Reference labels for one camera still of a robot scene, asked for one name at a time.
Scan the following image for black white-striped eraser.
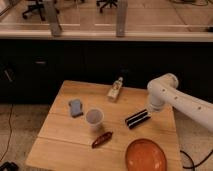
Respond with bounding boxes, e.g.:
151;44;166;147
125;109;151;129

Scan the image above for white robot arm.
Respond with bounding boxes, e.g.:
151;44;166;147
147;73;213;132

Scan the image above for small glass bottle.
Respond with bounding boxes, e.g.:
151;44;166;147
107;77;123;101

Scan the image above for clear plastic cup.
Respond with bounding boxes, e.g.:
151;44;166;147
85;108;104;131

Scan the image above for blue sponge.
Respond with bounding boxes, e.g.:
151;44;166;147
69;99;83;118

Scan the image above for dark red chili pepper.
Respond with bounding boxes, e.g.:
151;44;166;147
91;132;113;148

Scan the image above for orange plate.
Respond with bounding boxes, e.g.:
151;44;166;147
125;139;167;171

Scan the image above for black office chair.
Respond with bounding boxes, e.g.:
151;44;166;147
21;0;61;22
96;0;118;13

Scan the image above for black device on floor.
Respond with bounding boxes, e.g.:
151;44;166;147
0;162;19;171

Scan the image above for right metal window post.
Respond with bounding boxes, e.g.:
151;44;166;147
116;0;128;37

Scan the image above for metal window post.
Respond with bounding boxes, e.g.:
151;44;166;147
43;0;62;37
116;0;128;37

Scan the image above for left metal window post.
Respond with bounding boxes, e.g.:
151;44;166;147
43;0;62;37

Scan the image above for black floor cable left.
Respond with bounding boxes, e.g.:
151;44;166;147
0;103;15;163

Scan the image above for black floor cable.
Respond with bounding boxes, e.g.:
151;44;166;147
0;103;15;163
180;148;213;170

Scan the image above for black floor cable right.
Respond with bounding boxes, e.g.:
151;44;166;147
180;148;213;170

